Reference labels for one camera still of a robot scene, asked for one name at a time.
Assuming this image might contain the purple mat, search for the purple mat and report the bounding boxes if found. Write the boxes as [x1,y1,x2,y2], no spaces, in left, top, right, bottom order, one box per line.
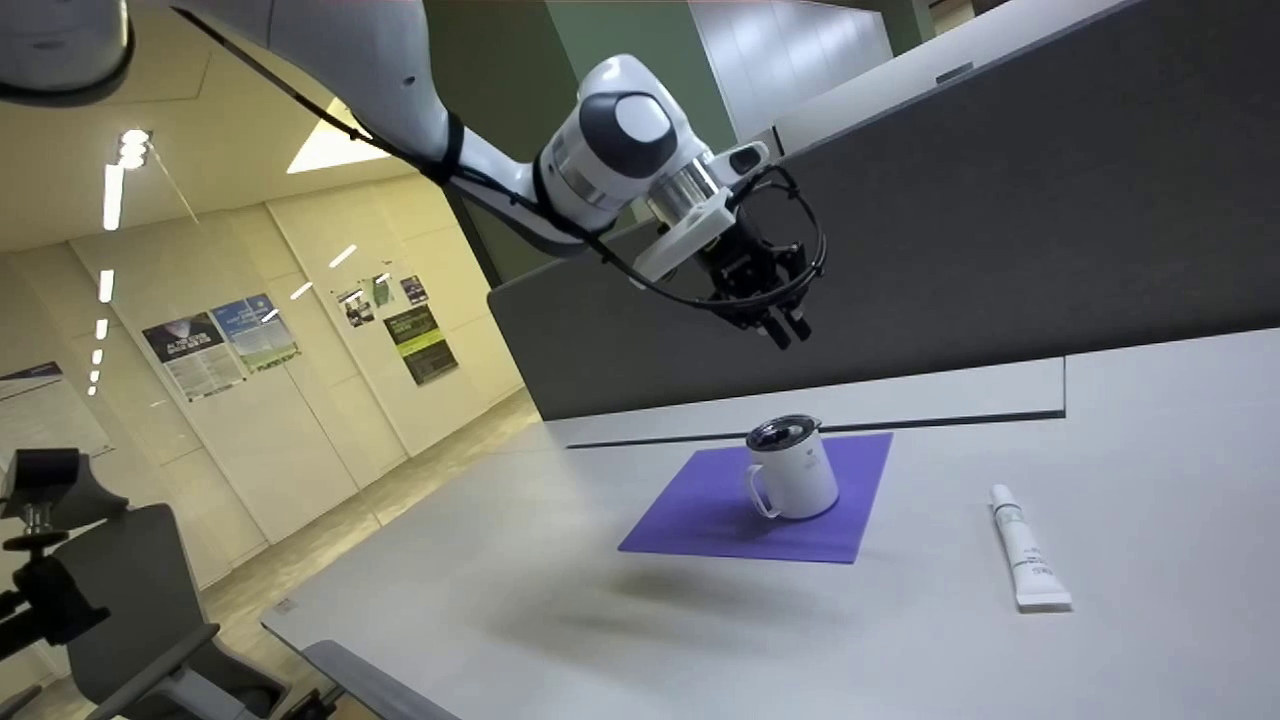
[617,432,895,566]

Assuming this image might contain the camera on mount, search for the camera on mount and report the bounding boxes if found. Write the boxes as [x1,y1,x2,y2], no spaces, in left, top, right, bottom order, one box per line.
[0,447,130,663]

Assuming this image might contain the white wall banner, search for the white wall banner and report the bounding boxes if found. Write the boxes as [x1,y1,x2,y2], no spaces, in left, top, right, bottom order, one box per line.
[0,361,114,463]

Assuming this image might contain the grey office chair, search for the grey office chair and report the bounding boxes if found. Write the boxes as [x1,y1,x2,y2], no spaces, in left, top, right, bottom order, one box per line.
[52,502,293,720]

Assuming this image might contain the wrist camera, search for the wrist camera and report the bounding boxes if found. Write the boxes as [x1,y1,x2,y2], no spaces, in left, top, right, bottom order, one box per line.
[633,187,739,288]

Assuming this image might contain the row of ceiling lights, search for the row of ceiling lights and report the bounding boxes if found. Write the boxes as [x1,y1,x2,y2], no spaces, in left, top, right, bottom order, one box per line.
[85,127,154,398]

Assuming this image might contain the dark green wall poster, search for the dark green wall poster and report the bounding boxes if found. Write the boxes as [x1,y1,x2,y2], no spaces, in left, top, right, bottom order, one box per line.
[382,303,460,387]

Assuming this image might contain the grey partition wall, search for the grey partition wall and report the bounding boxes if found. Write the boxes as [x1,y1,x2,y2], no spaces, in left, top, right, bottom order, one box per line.
[486,0,1280,422]

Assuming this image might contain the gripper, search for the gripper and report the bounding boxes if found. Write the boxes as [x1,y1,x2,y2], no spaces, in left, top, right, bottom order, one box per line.
[699,216,814,352]

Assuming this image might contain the row of wall posters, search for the row of wall posters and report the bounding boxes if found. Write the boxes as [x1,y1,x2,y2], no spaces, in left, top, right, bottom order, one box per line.
[141,292,302,404]

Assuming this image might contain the white tube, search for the white tube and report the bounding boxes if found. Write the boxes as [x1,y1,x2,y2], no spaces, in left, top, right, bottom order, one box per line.
[989,483,1074,612]

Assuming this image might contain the group of small wall notices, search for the group of small wall notices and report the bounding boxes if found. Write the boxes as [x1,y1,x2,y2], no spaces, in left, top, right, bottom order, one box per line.
[335,273,431,330]

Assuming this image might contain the white mug with handle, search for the white mug with handle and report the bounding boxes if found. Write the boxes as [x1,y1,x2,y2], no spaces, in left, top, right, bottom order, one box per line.
[743,415,841,521]

